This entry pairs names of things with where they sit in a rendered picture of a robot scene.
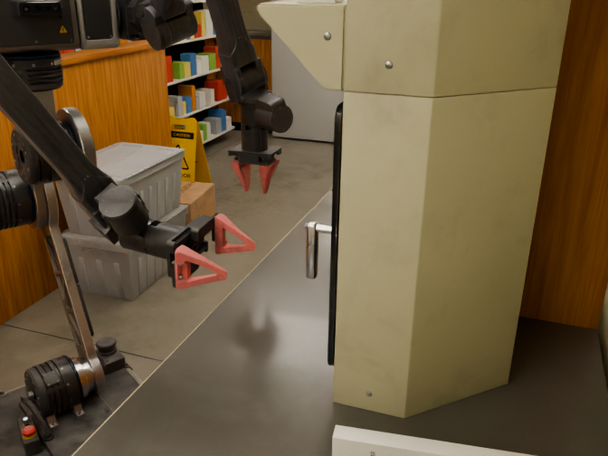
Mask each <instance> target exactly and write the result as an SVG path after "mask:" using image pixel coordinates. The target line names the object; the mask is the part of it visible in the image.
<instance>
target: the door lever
mask: <svg viewBox="0 0 608 456"><path fill-rule="evenodd" d="M305 231H307V254H306V277H307V278H308V279H313V280H314V279H316V278H317V276H318V233H326V234H331V226H327V225H321V224H318V223H317V222H309V223H305Z"/></svg>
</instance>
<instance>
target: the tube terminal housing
mask: <svg viewBox="0 0 608 456"><path fill-rule="evenodd" d="M570 4H571V0H347V29H346V56H345V82H344V90H345V92H344V101H343V128H342V154H341V180H340V206H339V233H338V259H337V311H336V337H335V364H334V390H333V402H335V403H339V404H345V405H350V406H354V407H357V408H362V409H366V410H369V411H374V412H378V413H385V414H389V415H392V416H397V417H401V418H406V417H409V416H412V415H415V414H418V413H422V412H425V411H428V410H431V409H433V408H436V407H439V406H442V405H445V404H449V403H452V402H455V401H458V400H460V399H463V398H466V397H469V396H472V395H475V394H479V393H482V392H485V391H488V390H490V389H493V388H496V387H499V386H502V385H506V384H507V383H508V377H509V371H510V366H511V360H512V355H513V349H514V344H515V338H516V333H517V327H518V317H519V311H520V306H521V300H522V294H523V289H524V283H525V278H526V272H527V262H528V256H529V251H530V245H531V240H532V234H533V229H534V223H535V218H536V211H537V201H538V196H539V190H540V185H541V179H542V174H543V168H544V163H545V157H546V147H547V141H548V136H549V129H550V124H551V118H552V113H553V107H554V102H555V96H556V85H557V81H558V75H559V70H560V63H561V58H562V52H563V47H564V41H565V31H566V26H567V20H568V15H569V9H570Z"/></svg>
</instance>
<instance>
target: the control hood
mask: <svg viewBox="0 0 608 456"><path fill-rule="evenodd" d="M257 9H258V11H259V14H260V16H261V17H262V18H263V19H264V20H265V22H266V23H267V24H268V25H269V26H270V27H271V29H272V30H273V31H274V32H275V33H276V34H277V35H278V36H279V37H280V38H281V40H282V41H283V42H284V43H285V44H286V45H287V46H288V48H289V49H290V50H291V51H292V52H293V53H294V55H295V56H296V57H297V58H298V59H299V61H300V62H301V63H302V64H303V65H304V66H305V68H306V69H307V70H308V71H309V72H310V74H311V75H312V76H313V77H314V78H315V79H316V80H317V82H318V83H319V84H320V85H321V86H322V88H323V89H327V90H337V91H342V90H344V82H345V56H346V29H347V0H343V2H339V3H334V4H331V3H298V2H297V0H288V1H279V2H269V3H260V5H257Z"/></svg>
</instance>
